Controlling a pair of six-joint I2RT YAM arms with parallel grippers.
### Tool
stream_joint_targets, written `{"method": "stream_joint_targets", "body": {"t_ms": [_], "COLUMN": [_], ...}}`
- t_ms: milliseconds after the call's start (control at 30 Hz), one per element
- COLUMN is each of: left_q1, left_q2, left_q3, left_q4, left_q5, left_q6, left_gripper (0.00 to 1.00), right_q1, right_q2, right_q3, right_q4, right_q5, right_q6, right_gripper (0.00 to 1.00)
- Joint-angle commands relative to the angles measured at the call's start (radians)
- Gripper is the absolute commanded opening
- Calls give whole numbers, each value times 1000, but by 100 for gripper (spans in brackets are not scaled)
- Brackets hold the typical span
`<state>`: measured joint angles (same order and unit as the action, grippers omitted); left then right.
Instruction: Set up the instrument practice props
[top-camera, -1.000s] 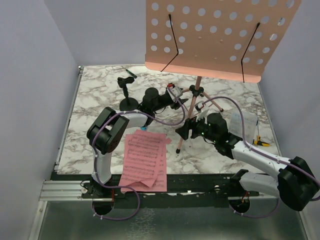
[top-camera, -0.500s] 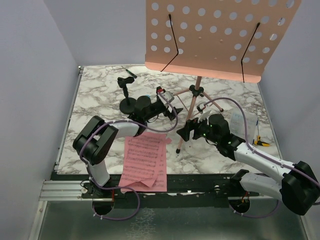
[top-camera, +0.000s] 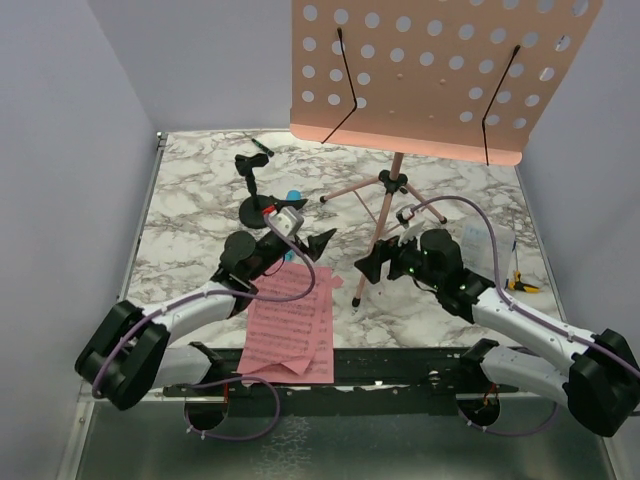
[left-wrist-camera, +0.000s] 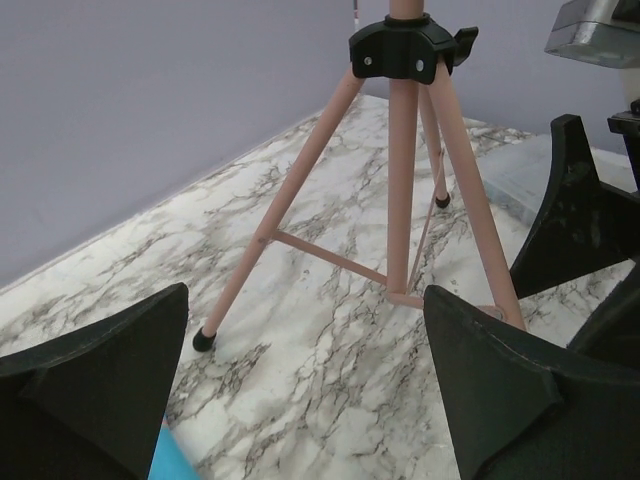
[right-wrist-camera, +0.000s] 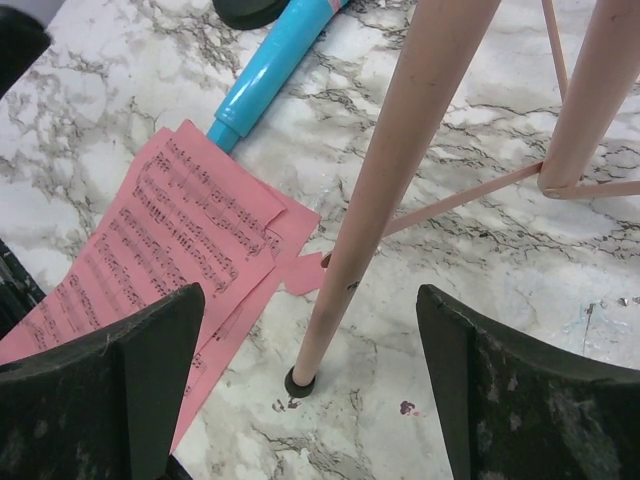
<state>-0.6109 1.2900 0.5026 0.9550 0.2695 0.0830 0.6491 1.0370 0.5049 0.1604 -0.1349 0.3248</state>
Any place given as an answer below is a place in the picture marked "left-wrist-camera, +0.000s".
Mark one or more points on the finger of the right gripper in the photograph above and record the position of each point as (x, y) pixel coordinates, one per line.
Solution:
(611, 333)

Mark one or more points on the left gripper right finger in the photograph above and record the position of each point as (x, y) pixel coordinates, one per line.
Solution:
(520, 407)

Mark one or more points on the pink music stand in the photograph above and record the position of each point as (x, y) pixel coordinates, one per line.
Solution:
(417, 57)

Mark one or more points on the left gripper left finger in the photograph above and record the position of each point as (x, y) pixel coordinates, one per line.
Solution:
(89, 404)

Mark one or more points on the blue toy microphone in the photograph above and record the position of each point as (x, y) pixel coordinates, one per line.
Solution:
(169, 462)

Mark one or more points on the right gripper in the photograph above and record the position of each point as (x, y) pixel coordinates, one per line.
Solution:
(583, 224)

